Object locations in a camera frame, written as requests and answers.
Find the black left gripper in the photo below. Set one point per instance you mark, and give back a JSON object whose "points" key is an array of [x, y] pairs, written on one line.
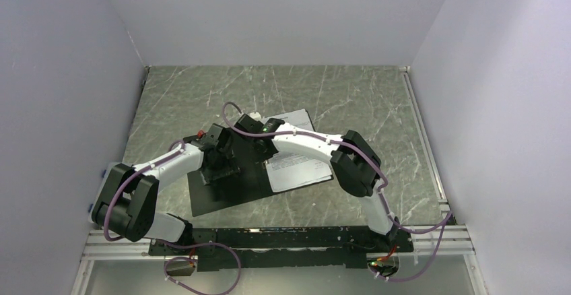
{"points": [[230, 169]]}

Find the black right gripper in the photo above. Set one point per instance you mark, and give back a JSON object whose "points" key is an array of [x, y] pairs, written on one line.
{"points": [[258, 159]]}

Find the beige folder with black inside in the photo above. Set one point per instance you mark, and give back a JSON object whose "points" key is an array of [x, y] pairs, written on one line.
{"points": [[250, 184]]}

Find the printed white paper sheet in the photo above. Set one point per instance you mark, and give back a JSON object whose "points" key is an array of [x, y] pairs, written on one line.
{"points": [[287, 171]]}

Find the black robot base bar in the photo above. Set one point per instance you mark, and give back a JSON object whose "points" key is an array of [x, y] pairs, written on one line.
{"points": [[227, 248]]}

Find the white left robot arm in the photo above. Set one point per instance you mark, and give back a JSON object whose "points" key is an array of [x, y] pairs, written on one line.
{"points": [[125, 206]]}

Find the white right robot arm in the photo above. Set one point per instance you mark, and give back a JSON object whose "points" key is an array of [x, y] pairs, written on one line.
{"points": [[353, 162]]}

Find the clear plastic parts box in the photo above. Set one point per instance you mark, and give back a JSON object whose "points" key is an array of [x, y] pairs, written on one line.
{"points": [[98, 190]]}

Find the aluminium frame rail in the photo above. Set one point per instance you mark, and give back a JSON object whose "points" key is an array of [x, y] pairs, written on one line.
{"points": [[97, 248]]}

